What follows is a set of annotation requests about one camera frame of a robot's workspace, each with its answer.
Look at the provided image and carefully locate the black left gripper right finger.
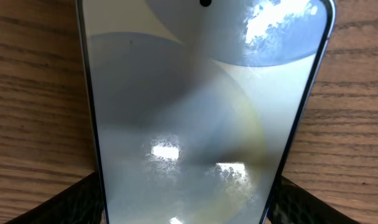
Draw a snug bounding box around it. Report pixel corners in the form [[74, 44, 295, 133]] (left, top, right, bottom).
[[267, 176, 359, 224]]

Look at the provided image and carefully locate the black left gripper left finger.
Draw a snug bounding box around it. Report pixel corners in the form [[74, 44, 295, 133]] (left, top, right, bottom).
[[6, 172, 104, 224]]

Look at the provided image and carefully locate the Samsung Galaxy smartphone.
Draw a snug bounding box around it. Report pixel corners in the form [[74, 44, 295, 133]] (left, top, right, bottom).
[[76, 0, 336, 223]]

